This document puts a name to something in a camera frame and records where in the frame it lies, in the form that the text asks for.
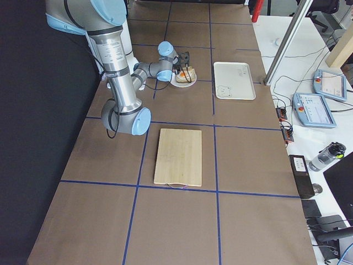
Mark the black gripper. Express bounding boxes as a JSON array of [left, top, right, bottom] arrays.
[[178, 51, 190, 67]]

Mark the white round plate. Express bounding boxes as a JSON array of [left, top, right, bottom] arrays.
[[171, 70, 197, 88]]

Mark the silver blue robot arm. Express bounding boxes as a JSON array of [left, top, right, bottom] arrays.
[[45, 1, 180, 135]]

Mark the bread slice under egg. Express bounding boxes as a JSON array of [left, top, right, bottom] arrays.
[[175, 66, 196, 83]]

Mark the fried egg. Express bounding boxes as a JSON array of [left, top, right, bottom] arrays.
[[178, 71, 190, 80]]

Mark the cream bear tray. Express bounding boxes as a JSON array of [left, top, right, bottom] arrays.
[[213, 62, 256, 100]]

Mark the red cylinder object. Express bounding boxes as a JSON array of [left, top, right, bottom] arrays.
[[252, 0, 264, 23]]

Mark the wooden cutting board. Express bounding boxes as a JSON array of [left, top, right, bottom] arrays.
[[154, 128, 202, 187]]

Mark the orange black connector module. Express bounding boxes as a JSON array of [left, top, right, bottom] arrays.
[[276, 107, 287, 121]]

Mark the near teach pendant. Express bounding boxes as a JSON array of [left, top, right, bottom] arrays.
[[292, 93, 336, 129]]

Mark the teach pendant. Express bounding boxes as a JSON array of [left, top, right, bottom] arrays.
[[292, 93, 336, 129], [313, 69, 347, 102]]

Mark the far teach pendant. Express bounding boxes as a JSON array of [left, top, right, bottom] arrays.
[[313, 69, 347, 102]]

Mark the black rectangular box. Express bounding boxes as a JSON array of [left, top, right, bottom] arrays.
[[288, 155, 315, 199]]

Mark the clear water bottle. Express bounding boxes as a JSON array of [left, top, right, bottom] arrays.
[[309, 142, 346, 172]]

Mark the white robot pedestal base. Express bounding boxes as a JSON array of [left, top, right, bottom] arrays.
[[99, 22, 144, 97]]

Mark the aluminium frame post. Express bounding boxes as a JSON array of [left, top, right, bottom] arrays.
[[264, 0, 313, 86]]

